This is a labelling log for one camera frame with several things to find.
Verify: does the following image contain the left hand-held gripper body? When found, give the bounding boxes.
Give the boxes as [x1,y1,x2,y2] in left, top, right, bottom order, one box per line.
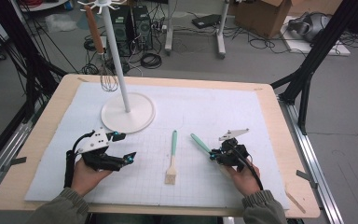
[76,126,126,173]

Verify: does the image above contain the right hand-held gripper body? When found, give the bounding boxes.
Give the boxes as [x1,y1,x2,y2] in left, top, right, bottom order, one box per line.
[213,128,252,173]

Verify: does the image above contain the white hook stand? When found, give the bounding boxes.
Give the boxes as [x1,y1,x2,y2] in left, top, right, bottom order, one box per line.
[76,0,157,135]

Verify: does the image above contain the beige spatula with green handle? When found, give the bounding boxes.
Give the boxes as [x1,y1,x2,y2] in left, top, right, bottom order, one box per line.
[189,133,213,156]

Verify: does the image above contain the pastry brush with green handle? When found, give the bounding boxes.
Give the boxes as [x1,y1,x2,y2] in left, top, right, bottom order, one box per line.
[164,130,179,186]

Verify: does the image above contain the wire whisk with brown handle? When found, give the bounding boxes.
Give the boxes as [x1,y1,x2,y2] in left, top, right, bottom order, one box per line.
[83,4,119,93]

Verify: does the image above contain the person's left hand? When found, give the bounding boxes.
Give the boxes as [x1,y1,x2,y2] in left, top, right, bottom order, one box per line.
[71,158,113,198]

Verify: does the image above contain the person's right hand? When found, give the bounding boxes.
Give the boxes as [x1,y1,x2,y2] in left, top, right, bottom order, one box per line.
[225,160,262,198]

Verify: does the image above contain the white grid mat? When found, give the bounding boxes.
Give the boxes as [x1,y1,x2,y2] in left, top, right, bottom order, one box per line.
[24,81,291,211]

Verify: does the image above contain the person's dark trousers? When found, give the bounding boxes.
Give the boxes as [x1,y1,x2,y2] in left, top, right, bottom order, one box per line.
[88,213,223,224]

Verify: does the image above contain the grey metal clamp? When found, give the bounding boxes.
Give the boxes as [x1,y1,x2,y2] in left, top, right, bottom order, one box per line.
[1,156,28,173]
[296,169,320,189]

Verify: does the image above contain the black computer tower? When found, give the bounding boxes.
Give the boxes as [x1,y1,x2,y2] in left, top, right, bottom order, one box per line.
[132,5,154,50]
[110,6,134,58]

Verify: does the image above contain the clear plastic bag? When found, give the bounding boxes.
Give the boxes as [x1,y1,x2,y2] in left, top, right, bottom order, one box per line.
[45,13,78,34]

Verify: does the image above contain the white floor board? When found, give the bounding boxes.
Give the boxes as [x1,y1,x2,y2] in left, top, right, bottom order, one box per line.
[281,15,352,57]

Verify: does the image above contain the black flat device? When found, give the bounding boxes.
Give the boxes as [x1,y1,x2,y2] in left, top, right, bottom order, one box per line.
[191,13,222,30]

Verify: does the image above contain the cardboard box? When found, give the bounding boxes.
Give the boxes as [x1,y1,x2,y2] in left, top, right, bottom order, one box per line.
[233,0,293,40]

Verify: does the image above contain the right hand-held gripper black cable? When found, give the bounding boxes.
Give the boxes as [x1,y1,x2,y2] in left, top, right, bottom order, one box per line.
[229,144,265,191]

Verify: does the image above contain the hand-held gripper black cable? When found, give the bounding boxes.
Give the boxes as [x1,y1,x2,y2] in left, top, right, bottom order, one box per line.
[63,130,96,189]
[229,144,265,191]

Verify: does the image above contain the left hand-held gripper black cable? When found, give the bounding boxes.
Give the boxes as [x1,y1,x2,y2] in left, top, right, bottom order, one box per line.
[63,130,96,189]

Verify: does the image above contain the coiled black cable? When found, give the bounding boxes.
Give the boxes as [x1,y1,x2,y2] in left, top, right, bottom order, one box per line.
[140,52,163,70]

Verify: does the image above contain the aluminium rail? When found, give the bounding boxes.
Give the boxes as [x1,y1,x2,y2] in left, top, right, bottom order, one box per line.
[278,96,346,224]
[0,102,45,203]

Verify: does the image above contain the white rolling stand frame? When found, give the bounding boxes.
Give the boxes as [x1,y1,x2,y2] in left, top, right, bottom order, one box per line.
[163,0,231,60]

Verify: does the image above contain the black metal frame post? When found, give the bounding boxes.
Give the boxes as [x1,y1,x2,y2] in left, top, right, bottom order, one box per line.
[269,0,358,135]
[0,0,68,120]

